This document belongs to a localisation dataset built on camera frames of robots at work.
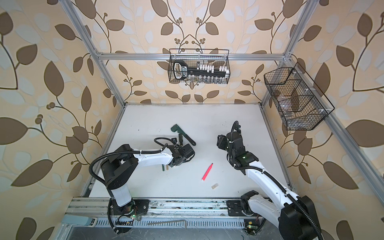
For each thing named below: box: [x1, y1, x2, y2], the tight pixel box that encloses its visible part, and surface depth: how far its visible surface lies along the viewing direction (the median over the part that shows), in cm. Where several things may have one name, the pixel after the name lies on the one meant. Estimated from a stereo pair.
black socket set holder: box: [173, 60, 230, 83], surface depth 86 cm
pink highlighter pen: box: [201, 163, 214, 181], surface depth 88 cm
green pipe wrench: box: [171, 124, 197, 146], surface depth 107 cm
